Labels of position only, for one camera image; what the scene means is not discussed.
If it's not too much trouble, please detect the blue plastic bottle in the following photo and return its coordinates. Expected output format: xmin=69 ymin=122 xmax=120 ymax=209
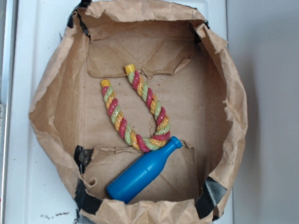
xmin=106 ymin=136 xmax=183 ymax=204

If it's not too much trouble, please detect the white plastic board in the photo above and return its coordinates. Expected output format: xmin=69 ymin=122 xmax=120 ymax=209
xmin=4 ymin=0 xmax=227 ymax=224

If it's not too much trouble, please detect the brown paper bag tray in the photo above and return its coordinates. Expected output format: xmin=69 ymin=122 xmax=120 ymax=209
xmin=29 ymin=0 xmax=248 ymax=224

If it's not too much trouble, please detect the multicoloured twisted rope toy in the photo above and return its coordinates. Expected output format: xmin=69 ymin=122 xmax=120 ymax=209
xmin=100 ymin=64 xmax=170 ymax=153

